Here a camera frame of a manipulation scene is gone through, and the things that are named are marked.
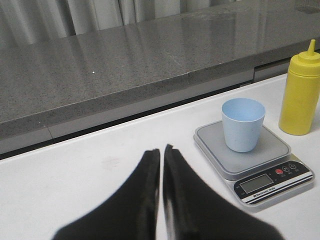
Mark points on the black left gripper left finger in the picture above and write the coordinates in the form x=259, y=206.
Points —
x=128, y=214

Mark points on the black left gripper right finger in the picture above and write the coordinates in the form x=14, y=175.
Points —
x=194, y=211

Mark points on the light blue plastic cup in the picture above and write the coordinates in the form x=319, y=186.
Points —
x=242, y=120

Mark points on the yellow squeeze bottle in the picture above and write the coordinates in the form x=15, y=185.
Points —
x=301, y=93

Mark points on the silver electronic kitchen scale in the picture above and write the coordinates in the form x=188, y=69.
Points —
x=267, y=175

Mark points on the grey stone counter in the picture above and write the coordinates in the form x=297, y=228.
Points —
x=60, y=89

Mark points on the grey curtain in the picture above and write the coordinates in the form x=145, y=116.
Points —
x=25, y=22

